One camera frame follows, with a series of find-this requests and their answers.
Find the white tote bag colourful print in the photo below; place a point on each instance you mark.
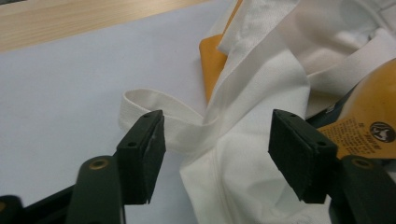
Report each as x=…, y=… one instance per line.
x=258, y=93

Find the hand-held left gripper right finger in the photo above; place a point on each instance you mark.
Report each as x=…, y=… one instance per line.
x=302, y=155

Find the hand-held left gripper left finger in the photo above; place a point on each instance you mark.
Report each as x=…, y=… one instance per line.
x=141, y=155

